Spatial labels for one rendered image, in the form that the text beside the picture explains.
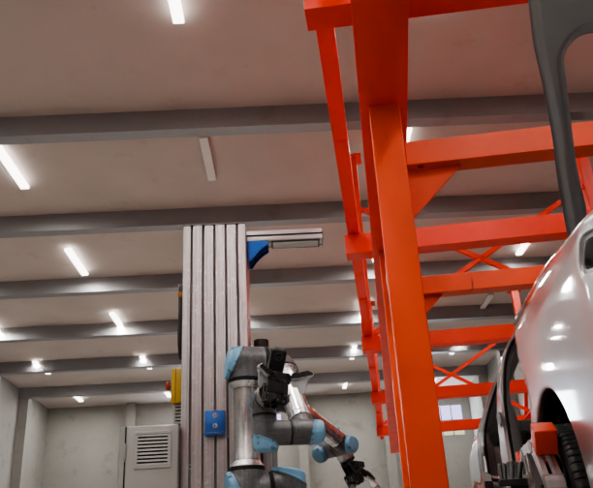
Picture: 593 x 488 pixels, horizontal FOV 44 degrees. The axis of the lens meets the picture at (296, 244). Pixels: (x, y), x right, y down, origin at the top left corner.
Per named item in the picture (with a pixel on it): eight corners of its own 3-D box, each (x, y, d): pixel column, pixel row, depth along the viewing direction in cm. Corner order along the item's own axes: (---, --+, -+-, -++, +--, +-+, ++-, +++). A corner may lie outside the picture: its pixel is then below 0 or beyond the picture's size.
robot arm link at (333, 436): (286, 373, 302) (362, 437, 321) (268, 379, 309) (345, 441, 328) (278, 397, 295) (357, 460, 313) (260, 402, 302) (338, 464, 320)
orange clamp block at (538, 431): (558, 454, 250) (557, 430, 248) (535, 456, 250) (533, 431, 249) (553, 444, 256) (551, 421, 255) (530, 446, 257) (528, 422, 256)
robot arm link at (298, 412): (291, 368, 268) (323, 455, 224) (262, 368, 265) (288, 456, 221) (296, 341, 264) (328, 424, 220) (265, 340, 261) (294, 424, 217)
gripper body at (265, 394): (291, 401, 204) (281, 411, 215) (294, 371, 208) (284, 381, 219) (265, 397, 203) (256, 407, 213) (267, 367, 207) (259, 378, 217)
